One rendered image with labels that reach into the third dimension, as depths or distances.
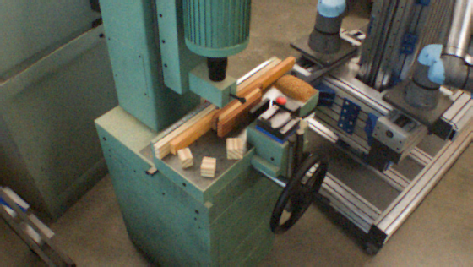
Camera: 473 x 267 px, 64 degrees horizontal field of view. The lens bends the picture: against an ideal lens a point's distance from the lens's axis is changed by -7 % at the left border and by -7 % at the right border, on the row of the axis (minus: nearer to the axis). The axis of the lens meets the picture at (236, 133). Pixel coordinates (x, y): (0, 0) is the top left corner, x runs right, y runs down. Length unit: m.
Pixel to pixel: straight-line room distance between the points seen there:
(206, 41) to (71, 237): 1.45
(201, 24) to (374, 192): 1.39
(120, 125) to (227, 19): 0.65
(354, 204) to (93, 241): 1.31
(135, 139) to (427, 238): 1.60
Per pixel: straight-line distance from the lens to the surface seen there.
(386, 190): 2.16
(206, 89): 1.22
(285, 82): 1.45
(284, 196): 1.12
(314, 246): 2.12
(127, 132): 1.46
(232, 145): 1.18
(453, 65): 1.33
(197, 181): 1.15
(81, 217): 2.28
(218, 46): 1.05
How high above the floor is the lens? 1.79
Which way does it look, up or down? 44 degrees down
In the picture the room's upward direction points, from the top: 2 degrees clockwise
